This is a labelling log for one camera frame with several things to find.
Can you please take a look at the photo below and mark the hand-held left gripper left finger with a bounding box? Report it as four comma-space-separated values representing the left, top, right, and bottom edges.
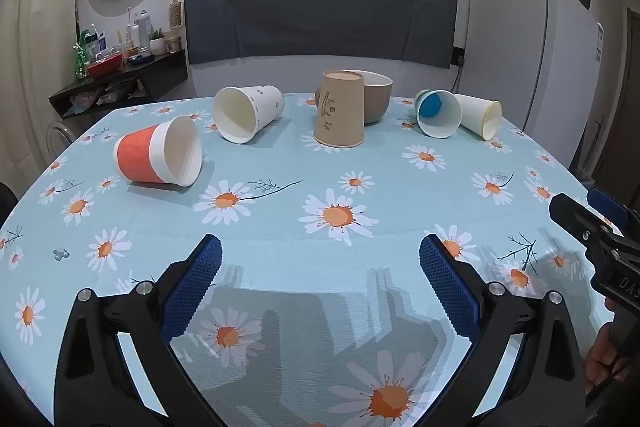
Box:
54, 234, 223, 427

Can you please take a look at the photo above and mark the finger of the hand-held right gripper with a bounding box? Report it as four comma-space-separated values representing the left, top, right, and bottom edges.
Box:
588, 187, 630, 236
548, 193, 624, 254

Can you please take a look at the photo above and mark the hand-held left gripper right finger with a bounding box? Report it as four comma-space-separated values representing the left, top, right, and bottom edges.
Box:
419, 234, 586, 427

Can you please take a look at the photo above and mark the orange and white paper cup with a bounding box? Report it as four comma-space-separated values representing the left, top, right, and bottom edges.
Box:
113, 115, 203, 186

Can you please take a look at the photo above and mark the pale yellow paper cup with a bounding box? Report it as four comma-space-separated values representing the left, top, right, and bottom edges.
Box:
454, 94, 502, 141

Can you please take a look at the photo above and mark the white cup with blue inside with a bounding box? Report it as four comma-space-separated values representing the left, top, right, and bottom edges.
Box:
414, 89, 462, 139

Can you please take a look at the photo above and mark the white heart print paper cup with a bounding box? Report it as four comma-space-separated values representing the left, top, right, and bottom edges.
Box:
213, 85, 285, 144

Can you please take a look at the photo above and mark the brown paper cup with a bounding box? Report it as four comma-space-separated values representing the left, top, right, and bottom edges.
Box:
313, 70, 365, 148

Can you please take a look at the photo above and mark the person's right hand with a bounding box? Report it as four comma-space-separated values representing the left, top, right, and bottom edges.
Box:
584, 298, 632, 397

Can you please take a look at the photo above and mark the blue daisy print tablecloth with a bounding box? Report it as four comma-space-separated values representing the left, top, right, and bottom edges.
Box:
0, 92, 623, 427

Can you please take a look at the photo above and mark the white refrigerator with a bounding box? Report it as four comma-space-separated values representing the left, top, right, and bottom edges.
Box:
456, 0, 607, 168

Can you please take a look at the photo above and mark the taupe bowl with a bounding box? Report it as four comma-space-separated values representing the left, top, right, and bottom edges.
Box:
356, 70, 394, 125

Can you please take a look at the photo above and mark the clear plastic chair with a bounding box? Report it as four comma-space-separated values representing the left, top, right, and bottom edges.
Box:
46, 119, 79, 154

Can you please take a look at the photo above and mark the red bowl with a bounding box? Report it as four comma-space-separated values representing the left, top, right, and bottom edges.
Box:
86, 54, 124, 79

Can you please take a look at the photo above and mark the green glass bottle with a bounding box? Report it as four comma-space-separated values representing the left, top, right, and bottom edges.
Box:
73, 42, 90, 80

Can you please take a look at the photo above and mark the white bottle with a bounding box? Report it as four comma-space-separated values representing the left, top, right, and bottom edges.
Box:
136, 10, 154, 50

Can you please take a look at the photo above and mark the light curtain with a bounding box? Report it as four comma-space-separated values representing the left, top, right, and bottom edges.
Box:
10, 0, 93, 202

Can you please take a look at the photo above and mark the black power cable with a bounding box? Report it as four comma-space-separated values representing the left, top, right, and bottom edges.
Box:
450, 47, 467, 94

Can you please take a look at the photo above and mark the dark wall shelf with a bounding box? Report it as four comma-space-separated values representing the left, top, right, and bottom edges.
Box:
48, 51, 189, 118

